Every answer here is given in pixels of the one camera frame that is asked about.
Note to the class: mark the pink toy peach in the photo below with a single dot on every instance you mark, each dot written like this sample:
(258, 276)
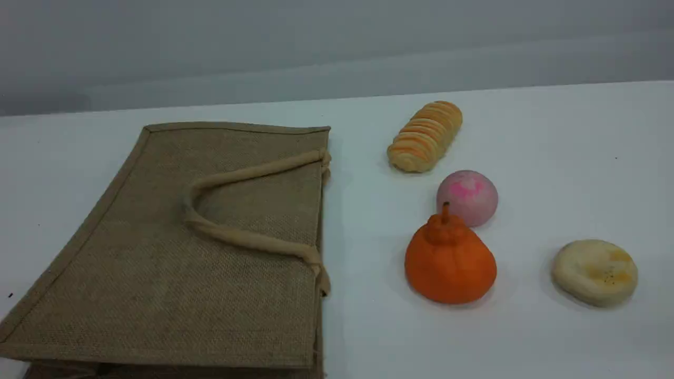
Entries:
(471, 192)

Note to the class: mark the orange toy fruit with stem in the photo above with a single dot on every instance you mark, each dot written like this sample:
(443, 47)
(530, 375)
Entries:
(450, 266)

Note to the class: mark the brown jute bag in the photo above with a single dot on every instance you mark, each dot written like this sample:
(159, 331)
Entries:
(158, 273)

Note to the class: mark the ridged toy bread roll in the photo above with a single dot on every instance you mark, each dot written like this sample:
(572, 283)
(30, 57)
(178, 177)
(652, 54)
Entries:
(424, 137)

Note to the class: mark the round cream toy bun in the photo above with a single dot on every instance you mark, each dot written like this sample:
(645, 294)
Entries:
(592, 271)

